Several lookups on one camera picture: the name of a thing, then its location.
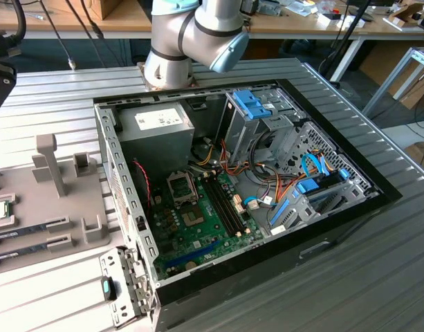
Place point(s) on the black tripod stand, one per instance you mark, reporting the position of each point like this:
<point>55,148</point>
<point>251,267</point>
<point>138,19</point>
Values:
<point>352,30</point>

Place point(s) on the brown cardboard box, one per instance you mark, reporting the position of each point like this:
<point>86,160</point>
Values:
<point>109,8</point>

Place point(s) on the blue plastic drive latch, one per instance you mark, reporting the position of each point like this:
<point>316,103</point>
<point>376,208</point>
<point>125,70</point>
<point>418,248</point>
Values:
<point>249,103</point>

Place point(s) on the blue RAM stick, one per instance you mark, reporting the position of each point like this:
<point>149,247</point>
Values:
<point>21,230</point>
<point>21,250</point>

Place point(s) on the grey metal drive cage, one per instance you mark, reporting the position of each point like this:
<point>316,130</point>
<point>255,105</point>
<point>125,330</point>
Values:
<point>242,138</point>

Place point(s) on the black teal latch button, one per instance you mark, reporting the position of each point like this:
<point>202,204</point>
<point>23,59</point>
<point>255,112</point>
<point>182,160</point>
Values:
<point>106,287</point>

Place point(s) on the aluminium profile frame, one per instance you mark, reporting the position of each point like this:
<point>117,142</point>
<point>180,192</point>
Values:
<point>388,80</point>

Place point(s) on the wooden desk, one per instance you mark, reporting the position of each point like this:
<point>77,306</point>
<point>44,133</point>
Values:
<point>377,31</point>
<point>42,24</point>

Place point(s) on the blue expansion slot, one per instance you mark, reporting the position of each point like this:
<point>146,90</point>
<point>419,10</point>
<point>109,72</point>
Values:
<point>192,255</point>

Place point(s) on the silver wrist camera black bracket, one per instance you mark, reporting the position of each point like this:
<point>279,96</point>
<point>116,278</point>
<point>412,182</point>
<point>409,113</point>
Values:
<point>0,90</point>

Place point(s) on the open small cardboard box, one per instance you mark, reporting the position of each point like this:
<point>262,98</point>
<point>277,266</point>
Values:
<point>405,14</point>

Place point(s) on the black open PC case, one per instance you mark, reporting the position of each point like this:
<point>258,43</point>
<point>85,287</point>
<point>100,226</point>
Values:
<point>232,276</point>

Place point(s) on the black RAM slot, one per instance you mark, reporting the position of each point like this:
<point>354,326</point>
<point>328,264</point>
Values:
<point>228,202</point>
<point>218,204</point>

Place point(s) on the grey metal card bracket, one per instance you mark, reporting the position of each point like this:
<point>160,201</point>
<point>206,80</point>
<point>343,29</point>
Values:
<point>111,259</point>

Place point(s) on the grey parts rack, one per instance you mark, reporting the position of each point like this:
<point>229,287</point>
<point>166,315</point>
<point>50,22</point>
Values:
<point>35,207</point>

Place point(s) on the grey metal device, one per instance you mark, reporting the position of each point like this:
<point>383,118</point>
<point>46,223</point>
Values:
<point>270,7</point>

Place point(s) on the clear plastic packet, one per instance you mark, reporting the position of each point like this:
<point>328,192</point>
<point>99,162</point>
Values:
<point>303,8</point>

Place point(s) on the grey metal disk bay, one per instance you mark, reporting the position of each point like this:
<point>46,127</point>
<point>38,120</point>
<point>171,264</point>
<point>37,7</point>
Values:
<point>336,204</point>

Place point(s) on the grey power supply unit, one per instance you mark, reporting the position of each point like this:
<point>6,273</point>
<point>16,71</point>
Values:
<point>156,145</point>

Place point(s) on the large flat cardboard sheet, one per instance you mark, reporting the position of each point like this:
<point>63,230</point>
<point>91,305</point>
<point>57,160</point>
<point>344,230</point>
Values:
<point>415,93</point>

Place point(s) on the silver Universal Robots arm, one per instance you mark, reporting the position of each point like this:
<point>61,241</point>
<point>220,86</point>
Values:
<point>198,34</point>

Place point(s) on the white four-pin board connector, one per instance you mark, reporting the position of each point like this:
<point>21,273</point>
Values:
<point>158,199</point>

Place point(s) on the blue disk carrier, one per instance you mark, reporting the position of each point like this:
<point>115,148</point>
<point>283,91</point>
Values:
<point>279,211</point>
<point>306,186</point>

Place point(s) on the round coin battery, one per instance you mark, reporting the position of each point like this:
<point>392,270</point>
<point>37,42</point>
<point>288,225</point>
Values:
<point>190,266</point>

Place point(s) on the green motherboard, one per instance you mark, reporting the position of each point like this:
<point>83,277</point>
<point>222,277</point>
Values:
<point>198,238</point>

